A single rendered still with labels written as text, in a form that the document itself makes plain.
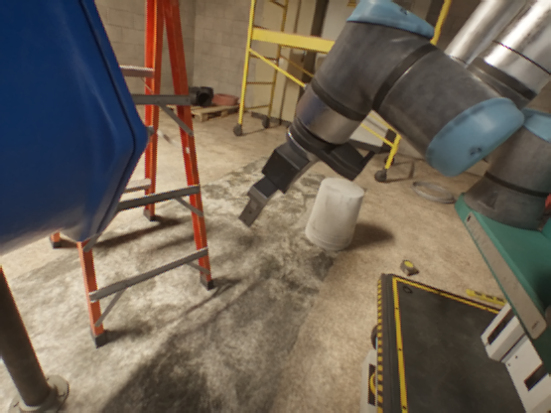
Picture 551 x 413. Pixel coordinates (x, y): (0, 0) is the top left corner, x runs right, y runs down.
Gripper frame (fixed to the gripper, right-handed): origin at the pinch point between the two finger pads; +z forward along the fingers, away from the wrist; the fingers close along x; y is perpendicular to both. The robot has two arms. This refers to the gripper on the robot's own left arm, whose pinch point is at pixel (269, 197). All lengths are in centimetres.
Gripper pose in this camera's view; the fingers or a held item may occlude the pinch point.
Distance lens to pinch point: 51.4
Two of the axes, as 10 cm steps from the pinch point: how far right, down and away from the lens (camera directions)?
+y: -7.5, -6.5, 1.0
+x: -4.8, 4.3, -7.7
